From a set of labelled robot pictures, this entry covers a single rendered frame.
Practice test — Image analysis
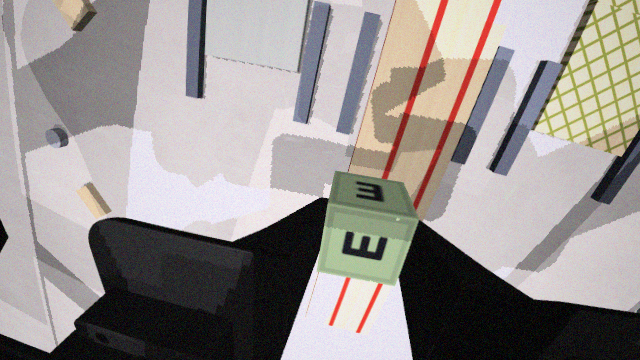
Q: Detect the tan cube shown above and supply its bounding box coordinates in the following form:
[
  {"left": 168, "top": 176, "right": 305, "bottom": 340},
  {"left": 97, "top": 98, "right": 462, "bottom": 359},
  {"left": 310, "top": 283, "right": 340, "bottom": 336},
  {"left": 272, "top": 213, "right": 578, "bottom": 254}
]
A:
[{"left": 53, "top": 0, "right": 97, "bottom": 32}]

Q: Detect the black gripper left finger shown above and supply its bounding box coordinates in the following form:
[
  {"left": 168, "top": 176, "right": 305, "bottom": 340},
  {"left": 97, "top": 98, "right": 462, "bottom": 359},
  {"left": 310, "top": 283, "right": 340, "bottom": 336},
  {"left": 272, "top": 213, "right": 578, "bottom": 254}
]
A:
[{"left": 88, "top": 197, "right": 329, "bottom": 360}]

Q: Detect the green labelled cube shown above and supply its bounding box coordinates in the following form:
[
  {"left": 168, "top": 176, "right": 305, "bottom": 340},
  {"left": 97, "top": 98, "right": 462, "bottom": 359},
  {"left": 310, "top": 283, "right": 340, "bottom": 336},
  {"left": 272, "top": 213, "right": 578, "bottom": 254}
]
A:
[{"left": 316, "top": 171, "right": 419, "bottom": 287}]

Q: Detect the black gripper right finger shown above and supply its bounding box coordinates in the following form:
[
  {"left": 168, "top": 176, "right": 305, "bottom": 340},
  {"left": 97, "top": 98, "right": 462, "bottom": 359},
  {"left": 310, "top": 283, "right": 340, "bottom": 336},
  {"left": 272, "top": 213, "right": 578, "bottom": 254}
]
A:
[{"left": 398, "top": 220, "right": 640, "bottom": 360}]

